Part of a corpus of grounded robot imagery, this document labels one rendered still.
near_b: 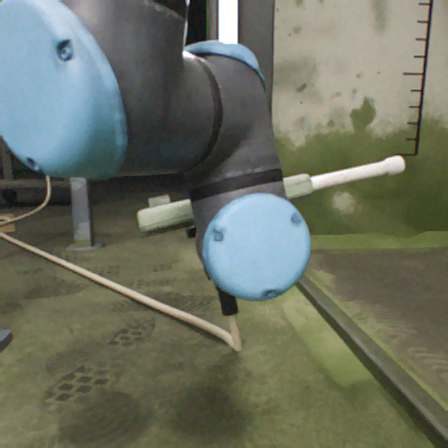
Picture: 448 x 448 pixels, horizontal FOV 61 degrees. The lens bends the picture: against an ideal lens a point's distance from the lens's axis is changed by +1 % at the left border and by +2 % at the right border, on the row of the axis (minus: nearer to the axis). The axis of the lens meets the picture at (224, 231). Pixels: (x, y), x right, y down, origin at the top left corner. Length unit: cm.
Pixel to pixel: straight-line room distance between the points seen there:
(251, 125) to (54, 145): 17
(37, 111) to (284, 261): 20
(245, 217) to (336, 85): 103
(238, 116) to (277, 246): 11
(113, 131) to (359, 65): 118
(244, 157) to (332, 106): 99
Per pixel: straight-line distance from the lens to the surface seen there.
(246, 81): 34
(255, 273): 31
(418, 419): 56
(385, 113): 136
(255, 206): 30
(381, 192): 136
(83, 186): 144
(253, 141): 32
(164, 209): 63
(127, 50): 22
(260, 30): 127
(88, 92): 20
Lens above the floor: 34
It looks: 11 degrees down
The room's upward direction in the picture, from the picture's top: straight up
